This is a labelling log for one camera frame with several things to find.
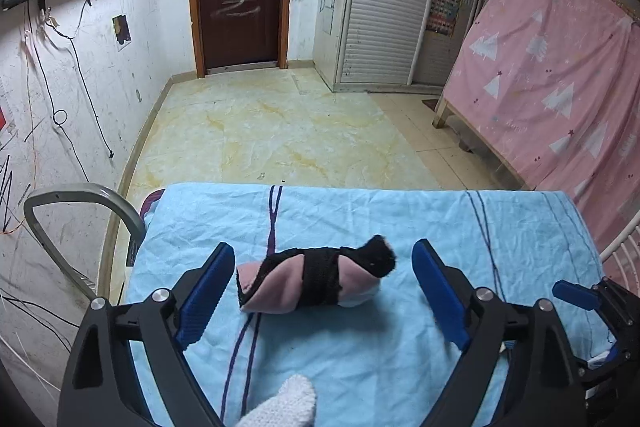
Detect pink and black sock roll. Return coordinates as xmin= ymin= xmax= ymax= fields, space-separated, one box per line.
xmin=236 ymin=235 xmax=396 ymax=314

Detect left hand white glove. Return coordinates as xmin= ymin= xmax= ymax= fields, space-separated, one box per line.
xmin=236 ymin=375 xmax=317 ymax=427

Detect white metal chair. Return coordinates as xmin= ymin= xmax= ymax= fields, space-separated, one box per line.
xmin=600 ymin=211 xmax=640 ymax=296

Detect light blue bed sheet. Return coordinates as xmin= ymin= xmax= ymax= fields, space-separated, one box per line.
xmin=125 ymin=182 xmax=604 ymax=426

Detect pink tree-print curtain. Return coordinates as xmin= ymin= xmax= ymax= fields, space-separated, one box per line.
xmin=444 ymin=0 xmax=639 ymax=248

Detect white louvered wardrobe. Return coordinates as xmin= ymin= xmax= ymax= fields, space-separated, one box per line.
xmin=312 ymin=0 xmax=432 ymax=92

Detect grey metal chair frame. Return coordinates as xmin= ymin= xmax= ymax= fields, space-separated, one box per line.
xmin=23 ymin=182 xmax=145 ymax=299

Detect wall cables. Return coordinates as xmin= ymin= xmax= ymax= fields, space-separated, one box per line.
xmin=19 ymin=0 xmax=116 ymax=183

